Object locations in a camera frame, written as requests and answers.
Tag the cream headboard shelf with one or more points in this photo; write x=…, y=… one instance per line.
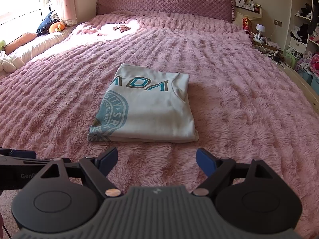
x=249, y=8

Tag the red snack bag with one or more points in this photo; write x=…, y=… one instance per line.
x=247, y=24

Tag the teal storage box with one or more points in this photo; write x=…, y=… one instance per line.
x=307, y=78

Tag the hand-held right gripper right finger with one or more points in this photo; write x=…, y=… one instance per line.
x=205, y=160

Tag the orange plush toy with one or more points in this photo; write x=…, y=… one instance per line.
x=56, y=27

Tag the pile of pink clothes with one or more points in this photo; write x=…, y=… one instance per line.
x=311, y=63

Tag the white printed sweatshirt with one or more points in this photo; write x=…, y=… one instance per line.
x=149, y=109

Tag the wooden bed frame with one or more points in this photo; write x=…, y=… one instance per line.
x=299, y=84

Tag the white open shelf unit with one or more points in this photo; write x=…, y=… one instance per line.
x=304, y=12

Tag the white table lamp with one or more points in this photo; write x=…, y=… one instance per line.
x=260, y=28

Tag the pink lace curtain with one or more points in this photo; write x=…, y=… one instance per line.
x=66, y=0

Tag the navy floral pillow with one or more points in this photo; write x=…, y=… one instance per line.
x=44, y=23

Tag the green plush toy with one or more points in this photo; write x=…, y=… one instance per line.
x=2, y=45

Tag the white plush cloth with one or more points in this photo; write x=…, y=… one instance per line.
x=10, y=66

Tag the white power strip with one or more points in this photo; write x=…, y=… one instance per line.
x=259, y=39

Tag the wooden bedside table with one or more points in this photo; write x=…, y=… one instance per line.
x=273, y=46

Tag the peach bolster pillow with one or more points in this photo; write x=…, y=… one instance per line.
x=20, y=42

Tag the cream bedding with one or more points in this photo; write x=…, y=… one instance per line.
x=47, y=42

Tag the pink fluffy blanket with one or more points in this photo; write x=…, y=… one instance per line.
x=236, y=104

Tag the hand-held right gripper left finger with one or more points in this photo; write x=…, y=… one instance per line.
x=109, y=159

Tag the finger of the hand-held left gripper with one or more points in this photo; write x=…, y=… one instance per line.
x=22, y=161
x=23, y=153

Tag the purple quilted headboard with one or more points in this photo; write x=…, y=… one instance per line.
x=164, y=2

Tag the green storage bin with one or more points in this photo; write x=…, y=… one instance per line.
x=292, y=58

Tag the wall socket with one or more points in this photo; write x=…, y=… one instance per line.
x=277, y=22

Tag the small brown cloth item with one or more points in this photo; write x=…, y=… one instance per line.
x=121, y=28

